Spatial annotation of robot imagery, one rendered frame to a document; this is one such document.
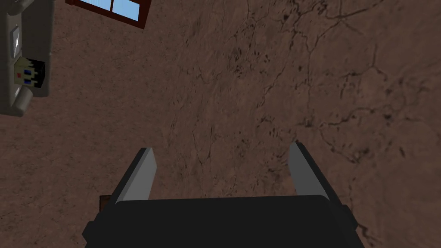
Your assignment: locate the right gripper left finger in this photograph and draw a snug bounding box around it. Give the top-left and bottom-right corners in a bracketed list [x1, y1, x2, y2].
[109, 147, 158, 205]

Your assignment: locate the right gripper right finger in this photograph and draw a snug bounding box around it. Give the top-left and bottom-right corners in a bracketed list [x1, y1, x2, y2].
[288, 141, 342, 202]

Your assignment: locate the grey cabinet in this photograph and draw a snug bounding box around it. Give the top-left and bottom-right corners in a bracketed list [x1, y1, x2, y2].
[0, 0, 56, 118]

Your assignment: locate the red framed window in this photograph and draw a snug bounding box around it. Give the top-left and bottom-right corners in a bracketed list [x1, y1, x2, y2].
[65, 0, 152, 30]

